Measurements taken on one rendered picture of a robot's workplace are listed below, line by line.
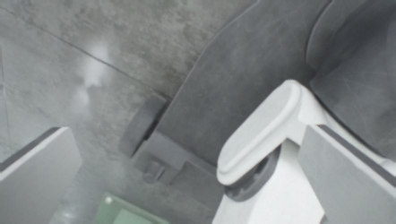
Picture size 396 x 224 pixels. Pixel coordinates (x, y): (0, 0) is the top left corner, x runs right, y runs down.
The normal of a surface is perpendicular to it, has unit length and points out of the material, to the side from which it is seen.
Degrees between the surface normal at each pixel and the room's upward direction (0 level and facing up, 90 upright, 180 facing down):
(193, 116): 0
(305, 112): 58
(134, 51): 0
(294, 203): 40
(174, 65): 0
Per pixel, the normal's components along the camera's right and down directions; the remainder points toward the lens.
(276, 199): 0.16, -0.05
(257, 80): -0.21, 0.51
